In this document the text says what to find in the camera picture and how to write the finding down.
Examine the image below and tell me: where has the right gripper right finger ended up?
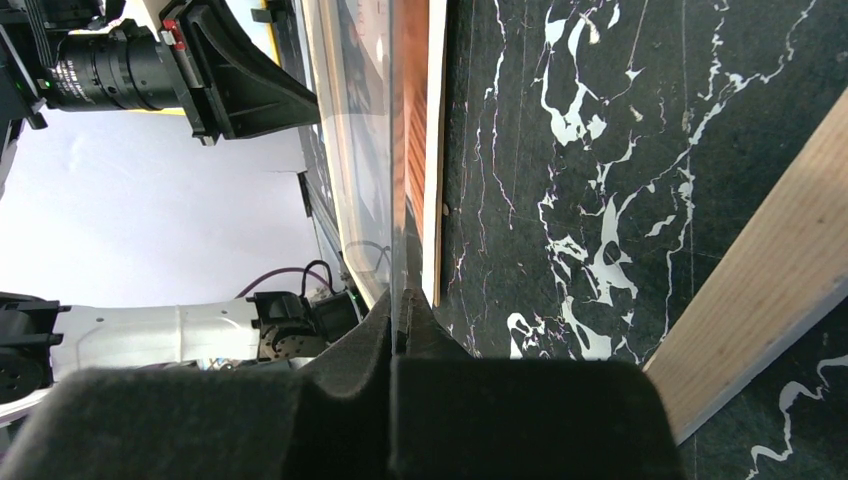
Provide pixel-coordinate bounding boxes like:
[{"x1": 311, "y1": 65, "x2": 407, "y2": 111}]
[{"x1": 390, "y1": 289, "x2": 685, "y2": 479}]

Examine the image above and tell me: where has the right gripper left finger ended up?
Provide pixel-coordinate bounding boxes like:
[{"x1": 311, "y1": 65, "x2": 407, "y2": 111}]
[{"x1": 1, "y1": 295, "x2": 392, "y2": 479}]

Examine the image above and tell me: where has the wooden picture frame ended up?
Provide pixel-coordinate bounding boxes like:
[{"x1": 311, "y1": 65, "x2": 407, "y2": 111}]
[{"x1": 644, "y1": 95, "x2": 847, "y2": 443}]

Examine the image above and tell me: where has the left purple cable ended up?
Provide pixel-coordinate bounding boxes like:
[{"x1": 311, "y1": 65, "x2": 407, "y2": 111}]
[{"x1": 235, "y1": 266, "x2": 333, "y2": 299}]

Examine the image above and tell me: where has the yellow rimmed whiteboard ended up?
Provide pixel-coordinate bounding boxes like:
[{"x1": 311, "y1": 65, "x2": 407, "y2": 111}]
[{"x1": 119, "y1": 0, "x2": 299, "y2": 117}]

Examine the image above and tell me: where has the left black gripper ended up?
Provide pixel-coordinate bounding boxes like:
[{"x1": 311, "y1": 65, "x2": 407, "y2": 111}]
[{"x1": 45, "y1": 1, "x2": 320, "y2": 141}]

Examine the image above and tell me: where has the black marble pattern mat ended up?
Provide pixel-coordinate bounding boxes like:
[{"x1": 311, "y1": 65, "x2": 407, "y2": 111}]
[{"x1": 428, "y1": 1, "x2": 847, "y2": 479}]

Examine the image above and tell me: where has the clear plastic sheet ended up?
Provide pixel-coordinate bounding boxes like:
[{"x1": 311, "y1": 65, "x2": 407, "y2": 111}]
[{"x1": 303, "y1": 1, "x2": 401, "y2": 348}]

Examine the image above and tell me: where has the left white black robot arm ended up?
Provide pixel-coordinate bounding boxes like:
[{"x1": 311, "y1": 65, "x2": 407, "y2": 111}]
[{"x1": 1, "y1": 1, "x2": 367, "y2": 424}]

